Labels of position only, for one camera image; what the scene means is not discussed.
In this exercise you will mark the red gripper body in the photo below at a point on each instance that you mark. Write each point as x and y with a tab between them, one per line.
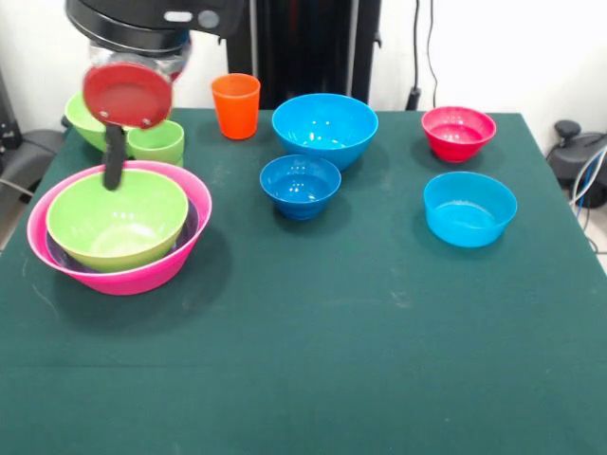
128	97

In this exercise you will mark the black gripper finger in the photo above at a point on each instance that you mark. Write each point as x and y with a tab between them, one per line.
114	161

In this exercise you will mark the green bowl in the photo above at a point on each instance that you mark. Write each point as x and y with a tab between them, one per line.
80	123
118	213

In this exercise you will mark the purple bowl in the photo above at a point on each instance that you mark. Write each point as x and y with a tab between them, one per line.
192	223

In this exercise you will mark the large pink bowl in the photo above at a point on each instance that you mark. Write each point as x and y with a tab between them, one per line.
128	282

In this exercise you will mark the light blue straight-sided bowl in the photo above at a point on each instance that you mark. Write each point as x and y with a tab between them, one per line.
469	223

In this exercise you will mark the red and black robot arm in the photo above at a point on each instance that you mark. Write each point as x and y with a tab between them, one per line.
142	19

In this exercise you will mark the green cup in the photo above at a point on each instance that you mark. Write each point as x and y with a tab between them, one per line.
161	142

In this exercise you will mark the orange cup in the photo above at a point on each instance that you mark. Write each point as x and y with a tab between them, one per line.
232	114

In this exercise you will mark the small dark blue bowl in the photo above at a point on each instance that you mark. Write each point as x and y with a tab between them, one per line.
299	199

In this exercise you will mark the large blue bowl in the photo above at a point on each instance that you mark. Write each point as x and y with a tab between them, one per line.
327	118

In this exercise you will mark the dark green table cloth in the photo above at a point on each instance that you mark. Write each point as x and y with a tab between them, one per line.
284	379

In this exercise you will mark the small pink bowl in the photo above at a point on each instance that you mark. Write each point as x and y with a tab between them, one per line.
457	142

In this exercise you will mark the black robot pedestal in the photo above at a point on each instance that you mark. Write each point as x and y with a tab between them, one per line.
294	61

